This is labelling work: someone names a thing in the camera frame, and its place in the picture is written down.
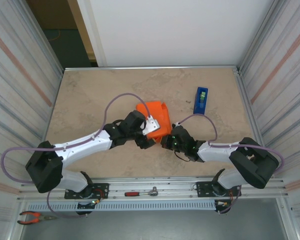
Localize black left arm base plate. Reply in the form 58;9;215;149
64;183;110;200

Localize white door frame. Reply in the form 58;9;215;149
67;0;108;68

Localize grey slotted cable duct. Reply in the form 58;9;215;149
27;201;216;211

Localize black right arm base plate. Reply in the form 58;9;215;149
196;181;241;198

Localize wide aluminium frame rail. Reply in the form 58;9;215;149
17;176;290;201

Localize thin aluminium frame rail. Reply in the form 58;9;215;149
64;65;241;74

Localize orange handled pliers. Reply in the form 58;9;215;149
16;211;58;225

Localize orange cloth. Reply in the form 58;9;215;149
136;100;173;144

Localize orange floor cable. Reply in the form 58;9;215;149
48;29;64;43

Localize red handled ratchet wrench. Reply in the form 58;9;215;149
124;186;161;197

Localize blue tape dispenser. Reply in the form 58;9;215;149
192;86;210;116

